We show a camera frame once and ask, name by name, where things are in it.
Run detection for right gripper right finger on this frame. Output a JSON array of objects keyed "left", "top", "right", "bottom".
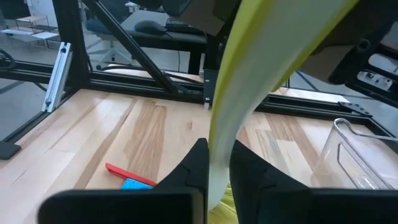
[{"left": 229, "top": 140, "right": 398, "bottom": 224}]

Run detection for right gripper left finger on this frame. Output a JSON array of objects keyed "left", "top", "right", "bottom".
[{"left": 39, "top": 138, "right": 210, "bottom": 224}]

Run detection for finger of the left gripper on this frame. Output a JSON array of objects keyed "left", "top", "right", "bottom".
[
  {"left": 163, "top": 0, "right": 242, "bottom": 37},
  {"left": 298, "top": 0, "right": 398, "bottom": 85}
]

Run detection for blue cellulose sponge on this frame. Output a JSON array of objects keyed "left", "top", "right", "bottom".
[{"left": 120, "top": 178, "right": 154, "bottom": 190}]

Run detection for red dish brush white bristles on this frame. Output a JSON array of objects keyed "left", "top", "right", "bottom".
[{"left": 104, "top": 162, "right": 159, "bottom": 187}]

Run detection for yellow-green dish brush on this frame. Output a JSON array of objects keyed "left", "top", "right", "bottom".
[{"left": 206, "top": 0, "right": 360, "bottom": 224}]

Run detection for black keyboard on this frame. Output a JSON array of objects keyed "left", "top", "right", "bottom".
[{"left": 164, "top": 17, "right": 206, "bottom": 35}]

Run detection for black office desk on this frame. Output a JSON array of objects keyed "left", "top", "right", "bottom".
[{"left": 121, "top": 9, "right": 209, "bottom": 75}]

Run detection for black computer mouse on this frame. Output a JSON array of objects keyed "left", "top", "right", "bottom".
[{"left": 133, "top": 20, "right": 169, "bottom": 35}]

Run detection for office chair white base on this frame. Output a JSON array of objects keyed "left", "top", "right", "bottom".
[{"left": 85, "top": 0, "right": 133, "bottom": 70}]

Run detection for white side table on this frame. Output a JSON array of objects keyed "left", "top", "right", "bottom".
[{"left": 0, "top": 15, "right": 60, "bottom": 52}]

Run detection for clear bin with handle cutouts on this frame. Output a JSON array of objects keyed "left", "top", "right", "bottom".
[{"left": 310, "top": 117, "right": 398, "bottom": 190}]

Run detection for black table-level camera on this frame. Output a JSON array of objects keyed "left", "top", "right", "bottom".
[{"left": 0, "top": 141, "right": 22, "bottom": 161}]

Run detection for black aluminium table frame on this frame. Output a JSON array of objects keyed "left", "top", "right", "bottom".
[{"left": 0, "top": 0, "right": 398, "bottom": 144}]

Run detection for silver frame bracket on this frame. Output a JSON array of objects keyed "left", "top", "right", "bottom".
[{"left": 41, "top": 42, "right": 73, "bottom": 113}]

